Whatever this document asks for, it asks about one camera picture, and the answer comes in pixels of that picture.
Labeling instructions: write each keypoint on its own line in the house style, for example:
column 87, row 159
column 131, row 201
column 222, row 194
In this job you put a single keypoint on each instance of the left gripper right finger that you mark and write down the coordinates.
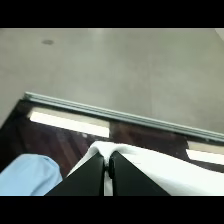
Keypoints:
column 133, row 181

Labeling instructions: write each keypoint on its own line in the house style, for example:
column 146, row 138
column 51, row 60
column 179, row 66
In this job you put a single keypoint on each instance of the light blue garment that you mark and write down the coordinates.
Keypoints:
column 28, row 175

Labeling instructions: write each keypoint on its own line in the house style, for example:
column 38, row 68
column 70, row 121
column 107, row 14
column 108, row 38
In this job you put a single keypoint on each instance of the white T-shirt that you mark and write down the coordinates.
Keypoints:
column 173, row 176

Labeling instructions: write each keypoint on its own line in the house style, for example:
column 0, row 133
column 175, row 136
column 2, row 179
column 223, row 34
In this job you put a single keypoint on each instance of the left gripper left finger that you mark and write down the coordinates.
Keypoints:
column 85, row 181

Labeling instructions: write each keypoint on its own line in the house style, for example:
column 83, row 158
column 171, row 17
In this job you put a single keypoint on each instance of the silver frame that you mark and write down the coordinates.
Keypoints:
column 116, row 115

